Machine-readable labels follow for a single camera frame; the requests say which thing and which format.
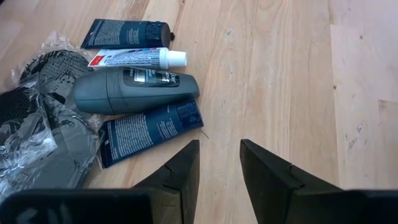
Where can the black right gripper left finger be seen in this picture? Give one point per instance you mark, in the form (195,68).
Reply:
(124,205)

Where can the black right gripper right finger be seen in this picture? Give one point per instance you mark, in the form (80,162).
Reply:
(295,202)

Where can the gray deodorant bottle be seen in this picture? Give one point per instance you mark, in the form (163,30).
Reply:
(109,93)

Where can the white travel toothpaste tube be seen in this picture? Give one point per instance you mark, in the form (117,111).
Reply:
(133,58)

